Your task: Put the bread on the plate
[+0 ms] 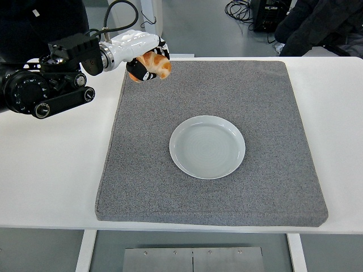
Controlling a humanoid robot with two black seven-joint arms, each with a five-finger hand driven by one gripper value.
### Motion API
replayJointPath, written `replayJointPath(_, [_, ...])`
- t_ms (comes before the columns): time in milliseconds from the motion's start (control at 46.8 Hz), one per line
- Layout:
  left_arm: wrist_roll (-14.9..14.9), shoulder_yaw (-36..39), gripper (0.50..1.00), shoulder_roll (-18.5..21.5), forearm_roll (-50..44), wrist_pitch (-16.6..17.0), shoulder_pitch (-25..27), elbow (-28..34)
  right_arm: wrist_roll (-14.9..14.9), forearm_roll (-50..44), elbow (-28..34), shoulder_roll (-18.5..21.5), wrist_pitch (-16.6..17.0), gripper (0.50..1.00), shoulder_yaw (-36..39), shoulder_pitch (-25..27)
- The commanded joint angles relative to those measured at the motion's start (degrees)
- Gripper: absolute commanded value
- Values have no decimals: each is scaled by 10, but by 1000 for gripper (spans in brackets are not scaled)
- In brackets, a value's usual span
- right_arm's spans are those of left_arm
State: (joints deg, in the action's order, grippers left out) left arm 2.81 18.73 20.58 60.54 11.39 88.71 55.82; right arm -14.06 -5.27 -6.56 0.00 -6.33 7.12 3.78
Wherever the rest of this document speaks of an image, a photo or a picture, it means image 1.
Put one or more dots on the white table leg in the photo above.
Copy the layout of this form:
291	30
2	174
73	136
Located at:
85	252
297	253

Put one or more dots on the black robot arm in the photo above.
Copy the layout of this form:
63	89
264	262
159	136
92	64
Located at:
28	90

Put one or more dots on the white and black hand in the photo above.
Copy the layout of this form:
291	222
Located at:
133	42

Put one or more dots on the black padded jacket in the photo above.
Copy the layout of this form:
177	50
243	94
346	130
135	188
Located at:
317	25

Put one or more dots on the grey metal plate with screws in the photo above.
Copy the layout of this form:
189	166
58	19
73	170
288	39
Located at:
193	259

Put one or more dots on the grey felt mat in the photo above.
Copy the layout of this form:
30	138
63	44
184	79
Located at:
227	85

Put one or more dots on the golden brown croissant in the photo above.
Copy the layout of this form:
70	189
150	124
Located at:
157	63

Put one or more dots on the black equipment box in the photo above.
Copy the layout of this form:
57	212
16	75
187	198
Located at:
269	14

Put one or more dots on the person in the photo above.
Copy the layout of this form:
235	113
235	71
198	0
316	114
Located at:
42	20

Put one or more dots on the pale grey round plate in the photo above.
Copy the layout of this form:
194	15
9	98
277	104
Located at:
207	147

